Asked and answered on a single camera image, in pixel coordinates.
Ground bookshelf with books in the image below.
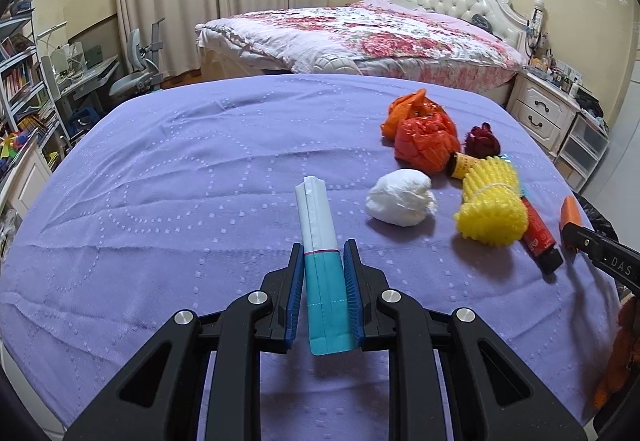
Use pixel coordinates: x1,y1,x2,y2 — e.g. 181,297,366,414
0,0,66,172

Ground white crumpled plastic bag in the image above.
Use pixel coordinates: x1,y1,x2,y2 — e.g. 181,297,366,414
366,168,438,227

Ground floral quilt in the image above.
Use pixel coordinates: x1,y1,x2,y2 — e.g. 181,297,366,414
197,4,523,77

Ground grey study desk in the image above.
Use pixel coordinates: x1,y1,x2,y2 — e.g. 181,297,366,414
40,54,121,147

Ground white nightstand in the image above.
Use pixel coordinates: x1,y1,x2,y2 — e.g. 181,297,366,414
507,71,581,157

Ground purple table cover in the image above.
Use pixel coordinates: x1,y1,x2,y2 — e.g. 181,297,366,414
0,74,623,441

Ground plastic drawer unit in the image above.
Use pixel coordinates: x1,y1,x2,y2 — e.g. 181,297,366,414
555,114,611,189

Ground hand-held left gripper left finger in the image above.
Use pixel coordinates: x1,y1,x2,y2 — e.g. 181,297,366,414
62,242,306,441

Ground teal plastic packet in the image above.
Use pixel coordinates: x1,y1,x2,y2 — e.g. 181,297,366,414
294,175,357,356

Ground dark clothes pile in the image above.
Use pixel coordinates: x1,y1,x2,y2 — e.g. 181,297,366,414
575,88,608,122

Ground yellow foam net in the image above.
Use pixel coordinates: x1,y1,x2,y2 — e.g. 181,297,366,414
454,156,528,247

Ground red tube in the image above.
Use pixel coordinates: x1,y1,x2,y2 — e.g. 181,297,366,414
517,194,564,270

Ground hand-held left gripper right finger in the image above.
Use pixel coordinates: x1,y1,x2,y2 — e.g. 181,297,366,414
342,239,588,441

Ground grey desk chair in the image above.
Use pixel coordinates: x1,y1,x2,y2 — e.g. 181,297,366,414
110,18,166,97

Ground orange plastic bag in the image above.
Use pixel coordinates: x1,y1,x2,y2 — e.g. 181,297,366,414
380,88,446,139

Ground group of nightstand bottles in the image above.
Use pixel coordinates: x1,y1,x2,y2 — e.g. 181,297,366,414
525,41,586,92

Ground red-orange plastic bag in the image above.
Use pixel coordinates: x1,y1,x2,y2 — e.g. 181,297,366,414
394,114,461,173

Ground black-bag trash bin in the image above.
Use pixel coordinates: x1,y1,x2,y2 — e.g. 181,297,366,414
575,194,623,248

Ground dark red plastic bag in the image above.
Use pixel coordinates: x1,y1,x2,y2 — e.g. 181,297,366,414
462,122,502,158

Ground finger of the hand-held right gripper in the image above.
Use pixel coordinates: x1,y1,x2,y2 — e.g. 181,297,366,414
560,223,640,293

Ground small black yellow-label bottle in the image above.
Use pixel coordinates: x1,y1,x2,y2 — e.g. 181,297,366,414
446,152,483,180

